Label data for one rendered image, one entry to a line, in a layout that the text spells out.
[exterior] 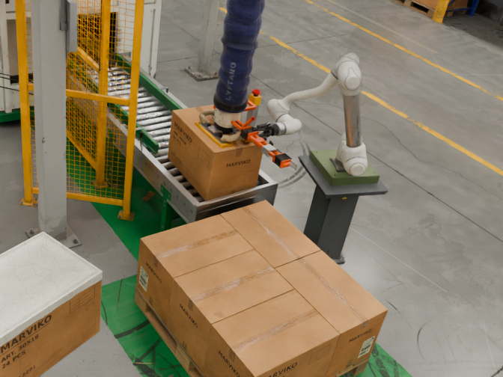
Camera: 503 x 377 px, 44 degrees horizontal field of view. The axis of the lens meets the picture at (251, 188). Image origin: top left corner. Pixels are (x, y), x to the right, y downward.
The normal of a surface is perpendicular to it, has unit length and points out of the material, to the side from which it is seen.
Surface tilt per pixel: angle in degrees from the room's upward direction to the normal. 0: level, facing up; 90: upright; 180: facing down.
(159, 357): 0
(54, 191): 90
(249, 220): 0
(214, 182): 90
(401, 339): 0
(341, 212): 90
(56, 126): 90
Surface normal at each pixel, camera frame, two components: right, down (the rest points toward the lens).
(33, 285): 0.16, -0.82
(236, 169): 0.54, 0.54
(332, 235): 0.32, 0.57
